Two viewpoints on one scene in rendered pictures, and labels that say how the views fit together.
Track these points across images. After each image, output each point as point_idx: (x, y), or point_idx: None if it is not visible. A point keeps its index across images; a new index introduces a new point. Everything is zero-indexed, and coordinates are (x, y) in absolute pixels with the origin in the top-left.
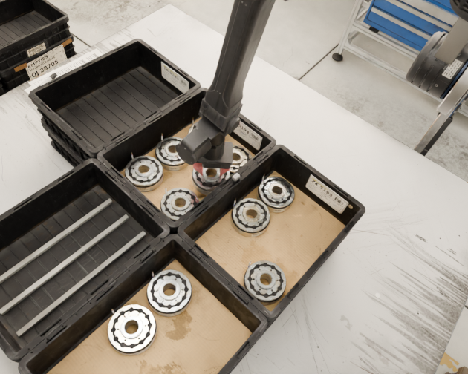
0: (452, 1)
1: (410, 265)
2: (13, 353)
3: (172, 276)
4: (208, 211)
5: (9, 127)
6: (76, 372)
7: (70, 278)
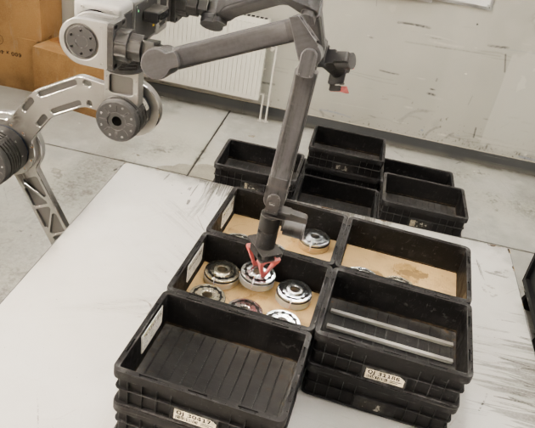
0: (129, 70)
1: (216, 206)
2: (468, 306)
3: None
4: None
5: None
6: None
7: (397, 339)
